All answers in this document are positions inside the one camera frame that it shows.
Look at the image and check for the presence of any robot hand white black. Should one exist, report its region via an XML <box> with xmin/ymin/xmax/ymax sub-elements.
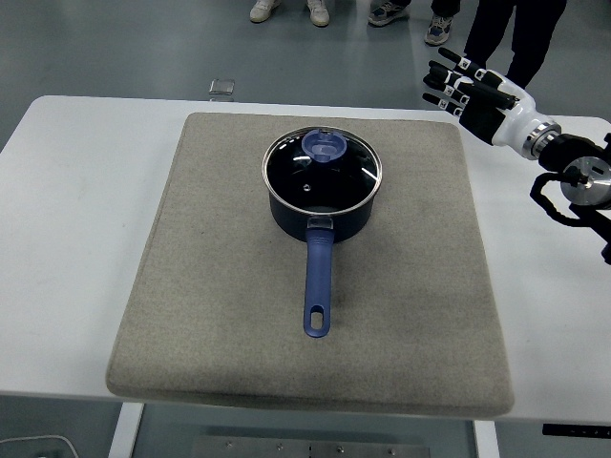
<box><xmin>422</xmin><ymin>46</ymin><xmax>551</xmax><ymax>150</ymax></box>

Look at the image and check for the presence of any glass pot lid blue knob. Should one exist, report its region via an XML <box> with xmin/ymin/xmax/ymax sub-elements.
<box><xmin>261</xmin><ymin>127</ymin><xmax>384</xmax><ymax>217</ymax></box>

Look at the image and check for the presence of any metal floor socket plate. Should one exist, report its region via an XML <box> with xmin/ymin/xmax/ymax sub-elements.
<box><xmin>208</xmin><ymin>77</ymin><xmax>237</xmax><ymax>99</ymax></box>

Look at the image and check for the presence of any black table control panel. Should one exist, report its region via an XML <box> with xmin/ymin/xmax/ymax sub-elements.
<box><xmin>542</xmin><ymin>423</ymin><xmax>611</xmax><ymax>438</ymax></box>

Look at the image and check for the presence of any white table leg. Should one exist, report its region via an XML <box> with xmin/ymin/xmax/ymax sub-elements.
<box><xmin>472</xmin><ymin>420</ymin><xmax>500</xmax><ymax>458</ymax></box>
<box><xmin>107</xmin><ymin>403</ymin><xmax>145</xmax><ymax>458</ymax></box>

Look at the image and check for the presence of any beige grey fabric mat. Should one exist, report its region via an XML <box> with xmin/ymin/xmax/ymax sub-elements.
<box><xmin>104</xmin><ymin>112</ymin><xmax>516</xmax><ymax>421</ymax></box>

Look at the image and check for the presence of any grey metal plate with screws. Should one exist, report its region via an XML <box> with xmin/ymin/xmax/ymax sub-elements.
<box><xmin>190</xmin><ymin>434</ymin><xmax>433</xmax><ymax>458</ymax></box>

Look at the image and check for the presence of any dark blue pot long handle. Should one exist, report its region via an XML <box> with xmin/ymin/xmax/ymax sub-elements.
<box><xmin>265</xmin><ymin>176</ymin><xmax>378</xmax><ymax>340</ymax></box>

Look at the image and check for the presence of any white cable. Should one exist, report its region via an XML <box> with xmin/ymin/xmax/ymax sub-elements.
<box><xmin>0</xmin><ymin>434</ymin><xmax>77</xmax><ymax>458</ymax></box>

